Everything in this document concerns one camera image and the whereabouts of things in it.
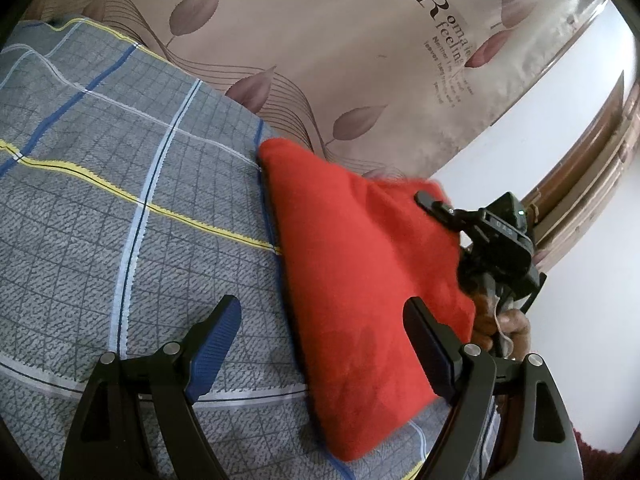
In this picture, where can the person's right hand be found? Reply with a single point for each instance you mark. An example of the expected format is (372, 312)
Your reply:
(515, 330)

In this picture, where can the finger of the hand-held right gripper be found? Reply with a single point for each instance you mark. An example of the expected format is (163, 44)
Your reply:
(440, 207)

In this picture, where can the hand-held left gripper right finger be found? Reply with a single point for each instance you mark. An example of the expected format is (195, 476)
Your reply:
(430, 340)

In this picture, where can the maroon cloth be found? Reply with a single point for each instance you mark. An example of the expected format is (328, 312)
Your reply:
(587, 447)

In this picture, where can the red small garment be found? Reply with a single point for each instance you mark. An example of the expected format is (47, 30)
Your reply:
(360, 270)

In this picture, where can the grey plaid blanket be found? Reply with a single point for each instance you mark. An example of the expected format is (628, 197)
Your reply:
(125, 210)

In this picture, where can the beige leaf-print panel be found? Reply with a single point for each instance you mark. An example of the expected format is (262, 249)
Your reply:
(325, 45)

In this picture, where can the brown wooden door frame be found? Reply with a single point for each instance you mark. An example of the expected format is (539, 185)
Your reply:
(585, 170)

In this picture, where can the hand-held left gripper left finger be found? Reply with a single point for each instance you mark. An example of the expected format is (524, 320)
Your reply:
(215, 340)

